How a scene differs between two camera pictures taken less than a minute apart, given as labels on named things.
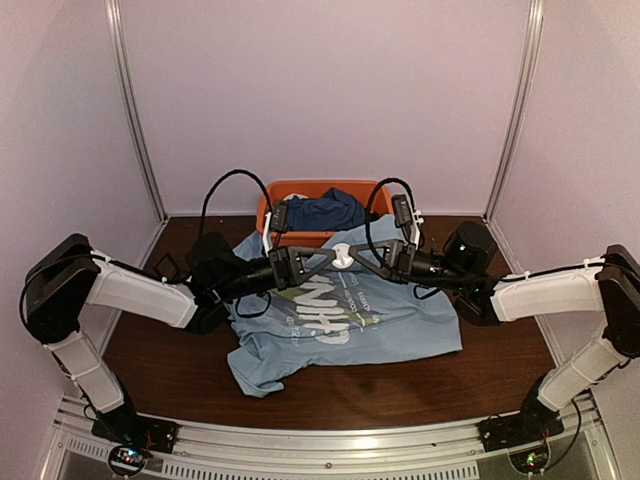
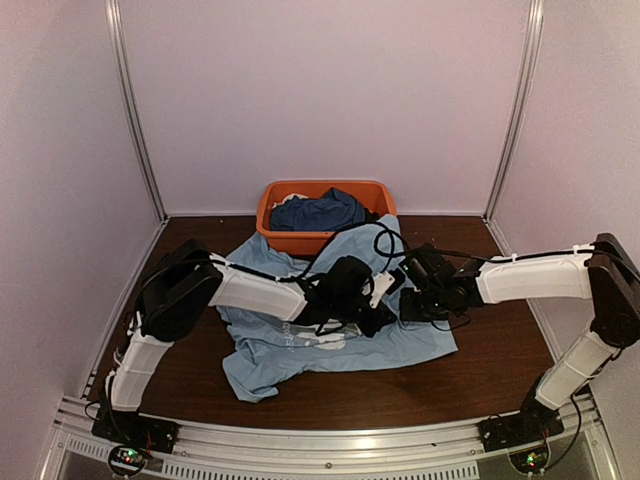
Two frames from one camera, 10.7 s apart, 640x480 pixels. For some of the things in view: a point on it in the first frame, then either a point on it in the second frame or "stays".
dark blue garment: (333, 210) stays
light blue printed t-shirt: (340, 314) stays
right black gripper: (398, 254) to (407, 312)
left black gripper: (290, 273) to (384, 317)
